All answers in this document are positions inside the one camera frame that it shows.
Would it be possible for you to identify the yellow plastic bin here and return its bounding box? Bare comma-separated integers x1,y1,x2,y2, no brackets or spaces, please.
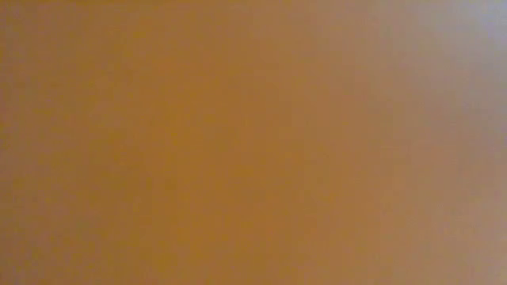
0,0,507,285

